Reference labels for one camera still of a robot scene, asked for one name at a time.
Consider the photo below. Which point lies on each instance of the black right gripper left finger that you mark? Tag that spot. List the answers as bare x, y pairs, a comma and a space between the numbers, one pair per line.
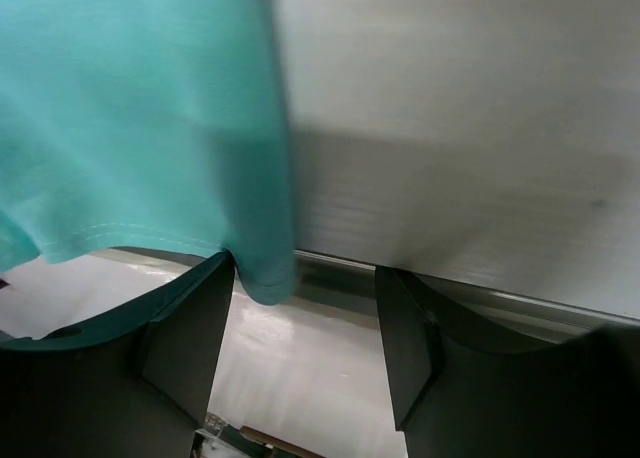
134, 381

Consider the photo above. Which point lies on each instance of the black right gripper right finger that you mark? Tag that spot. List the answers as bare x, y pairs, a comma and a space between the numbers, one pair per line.
462, 385

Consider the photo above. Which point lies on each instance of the teal t shirt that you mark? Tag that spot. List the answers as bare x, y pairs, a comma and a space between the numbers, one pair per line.
155, 124

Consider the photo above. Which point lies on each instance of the aluminium table rail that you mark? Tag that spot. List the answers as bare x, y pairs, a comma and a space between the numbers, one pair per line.
330, 290

